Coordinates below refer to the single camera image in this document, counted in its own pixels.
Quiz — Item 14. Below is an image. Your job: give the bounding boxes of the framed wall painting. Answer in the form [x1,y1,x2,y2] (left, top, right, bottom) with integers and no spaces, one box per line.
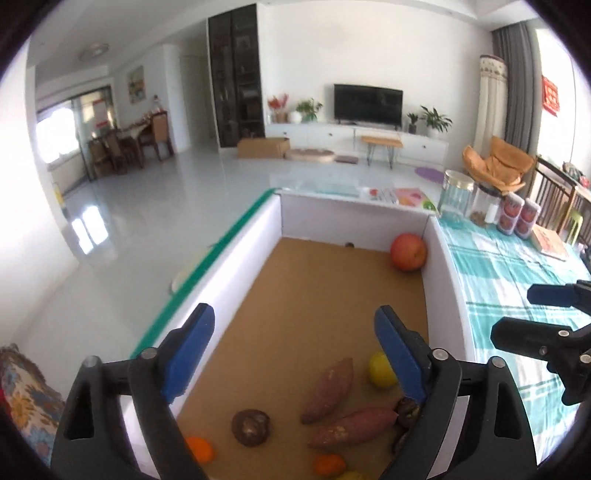
[127,65,146,104]

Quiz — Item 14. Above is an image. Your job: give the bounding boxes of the orange folding lounge chair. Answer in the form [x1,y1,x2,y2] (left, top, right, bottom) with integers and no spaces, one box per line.
[462,135,536,195]

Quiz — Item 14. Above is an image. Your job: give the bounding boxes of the wooden dining chair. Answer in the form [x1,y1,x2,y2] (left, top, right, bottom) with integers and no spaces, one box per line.
[150,112,175,160]

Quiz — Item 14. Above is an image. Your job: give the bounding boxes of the large leafy potted plant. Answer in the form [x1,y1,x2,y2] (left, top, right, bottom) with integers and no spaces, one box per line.
[419,106,453,136]

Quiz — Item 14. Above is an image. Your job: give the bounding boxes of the purple round floor mat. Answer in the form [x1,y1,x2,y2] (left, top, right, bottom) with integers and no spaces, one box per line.
[414,166,446,184]

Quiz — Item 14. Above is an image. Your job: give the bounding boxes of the short glass jar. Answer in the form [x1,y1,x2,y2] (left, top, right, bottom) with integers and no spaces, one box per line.
[471,185,504,225]

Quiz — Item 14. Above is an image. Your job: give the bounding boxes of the round ceiling lamp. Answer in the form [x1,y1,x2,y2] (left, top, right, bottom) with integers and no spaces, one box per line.
[78,43,110,61]

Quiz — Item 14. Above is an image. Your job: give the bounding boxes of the green plastic stool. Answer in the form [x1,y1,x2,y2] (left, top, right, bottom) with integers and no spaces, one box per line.
[566,210,587,245]

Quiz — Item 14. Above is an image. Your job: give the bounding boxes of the round beige floor cushion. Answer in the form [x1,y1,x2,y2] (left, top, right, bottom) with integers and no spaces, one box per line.
[285,148,335,163]

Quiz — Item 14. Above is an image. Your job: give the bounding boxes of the covered standing air conditioner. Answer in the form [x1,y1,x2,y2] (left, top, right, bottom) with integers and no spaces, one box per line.
[475,54,509,160]

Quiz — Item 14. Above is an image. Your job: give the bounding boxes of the tall glass jar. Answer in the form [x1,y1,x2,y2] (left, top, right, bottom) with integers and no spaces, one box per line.
[438,170,475,228]

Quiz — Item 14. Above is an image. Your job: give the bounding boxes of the small wooden bench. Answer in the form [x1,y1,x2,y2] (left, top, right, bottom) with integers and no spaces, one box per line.
[360,135,403,169]

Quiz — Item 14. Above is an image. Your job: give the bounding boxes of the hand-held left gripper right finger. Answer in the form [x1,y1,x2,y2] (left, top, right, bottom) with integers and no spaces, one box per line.
[374,305,539,480]

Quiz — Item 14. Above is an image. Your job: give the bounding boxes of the flat printed box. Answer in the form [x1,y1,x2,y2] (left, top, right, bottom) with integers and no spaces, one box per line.
[531,226,571,261]

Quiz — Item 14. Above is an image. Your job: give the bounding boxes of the black glass display cabinet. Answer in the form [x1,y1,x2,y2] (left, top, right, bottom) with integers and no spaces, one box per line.
[207,4,266,148]

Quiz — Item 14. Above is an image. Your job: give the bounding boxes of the red window decoration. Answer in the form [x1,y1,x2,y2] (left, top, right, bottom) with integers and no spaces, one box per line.
[541,75,561,118]

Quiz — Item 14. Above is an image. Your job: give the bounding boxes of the grey curtain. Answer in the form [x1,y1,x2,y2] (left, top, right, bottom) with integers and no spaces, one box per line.
[492,18,539,153]

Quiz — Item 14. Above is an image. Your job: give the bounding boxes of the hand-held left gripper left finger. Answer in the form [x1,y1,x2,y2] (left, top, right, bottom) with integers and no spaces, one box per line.
[51,302,217,480]

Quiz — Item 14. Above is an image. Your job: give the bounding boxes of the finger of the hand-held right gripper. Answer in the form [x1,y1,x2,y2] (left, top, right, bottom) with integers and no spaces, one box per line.
[490,318,591,407]
[527,281,591,317]

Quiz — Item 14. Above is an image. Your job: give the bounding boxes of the purple sweet potato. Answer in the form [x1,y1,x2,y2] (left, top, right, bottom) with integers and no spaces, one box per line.
[307,406,399,449]
[300,357,355,425]

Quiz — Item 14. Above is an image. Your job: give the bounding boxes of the white television cabinet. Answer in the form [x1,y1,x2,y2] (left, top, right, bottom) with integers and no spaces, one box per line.
[263,121,450,165]

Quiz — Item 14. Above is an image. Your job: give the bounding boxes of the brown cardboard box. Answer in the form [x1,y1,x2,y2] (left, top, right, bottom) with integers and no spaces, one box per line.
[237,137,291,159]

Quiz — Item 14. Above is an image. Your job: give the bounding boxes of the red apple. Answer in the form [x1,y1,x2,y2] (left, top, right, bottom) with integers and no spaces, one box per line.
[390,233,428,271]

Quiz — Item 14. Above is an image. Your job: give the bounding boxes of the red flowers in vase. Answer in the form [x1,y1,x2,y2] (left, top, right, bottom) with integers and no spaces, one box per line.
[267,93,289,123]

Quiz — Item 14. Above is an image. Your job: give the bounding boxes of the white box with cork bottom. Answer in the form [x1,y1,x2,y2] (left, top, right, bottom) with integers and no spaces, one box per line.
[139,189,476,480]

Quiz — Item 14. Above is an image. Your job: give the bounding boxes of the wooden rack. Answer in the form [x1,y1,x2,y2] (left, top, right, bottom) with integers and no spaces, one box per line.
[531,154,591,241]

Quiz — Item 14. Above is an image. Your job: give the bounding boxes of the orange tangerine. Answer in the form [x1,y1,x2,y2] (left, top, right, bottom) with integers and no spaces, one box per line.
[314,455,347,477]
[185,436,216,464]

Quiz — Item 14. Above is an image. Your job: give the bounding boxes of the black flat television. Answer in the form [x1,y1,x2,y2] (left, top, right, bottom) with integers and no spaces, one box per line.
[333,84,404,126]

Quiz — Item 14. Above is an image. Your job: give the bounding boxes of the teal checkered tablecloth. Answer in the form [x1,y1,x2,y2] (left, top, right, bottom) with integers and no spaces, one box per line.
[270,180,591,462]

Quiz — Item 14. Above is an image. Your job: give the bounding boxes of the wooden dining table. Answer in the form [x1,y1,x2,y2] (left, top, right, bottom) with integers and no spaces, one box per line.
[90,122,153,174]

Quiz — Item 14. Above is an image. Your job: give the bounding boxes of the floral patterned cushion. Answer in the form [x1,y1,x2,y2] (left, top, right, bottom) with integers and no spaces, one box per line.
[0,344,65,467]

